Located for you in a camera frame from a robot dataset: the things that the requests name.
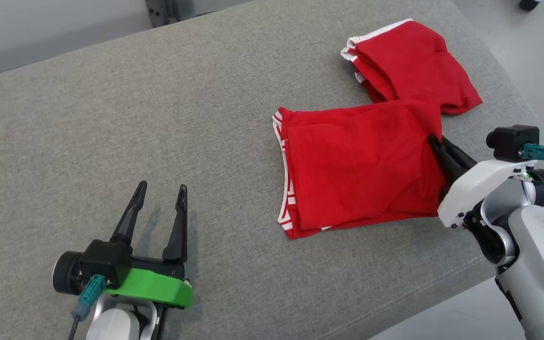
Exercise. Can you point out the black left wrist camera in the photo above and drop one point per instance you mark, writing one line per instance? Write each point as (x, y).
(104, 259)

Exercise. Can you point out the red garment with white trim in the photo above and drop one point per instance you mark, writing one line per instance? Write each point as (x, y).
(361, 174)
(409, 61)

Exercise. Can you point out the grey fabric sofa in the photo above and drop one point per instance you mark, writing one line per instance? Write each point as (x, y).
(111, 141)

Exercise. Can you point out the black caster wheel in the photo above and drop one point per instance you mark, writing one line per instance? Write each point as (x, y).
(530, 4)

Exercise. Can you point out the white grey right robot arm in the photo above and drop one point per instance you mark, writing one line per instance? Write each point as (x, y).
(541, 264)

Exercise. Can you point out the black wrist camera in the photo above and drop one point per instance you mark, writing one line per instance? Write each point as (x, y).
(104, 259)
(510, 141)

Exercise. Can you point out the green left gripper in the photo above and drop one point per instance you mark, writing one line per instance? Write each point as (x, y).
(158, 288)

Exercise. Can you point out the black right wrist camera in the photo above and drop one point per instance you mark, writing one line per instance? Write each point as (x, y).
(510, 141)

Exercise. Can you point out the dark grey post bracket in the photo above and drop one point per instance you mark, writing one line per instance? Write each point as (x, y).
(156, 12)

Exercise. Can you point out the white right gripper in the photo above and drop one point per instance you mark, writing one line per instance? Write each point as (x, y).
(470, 189)

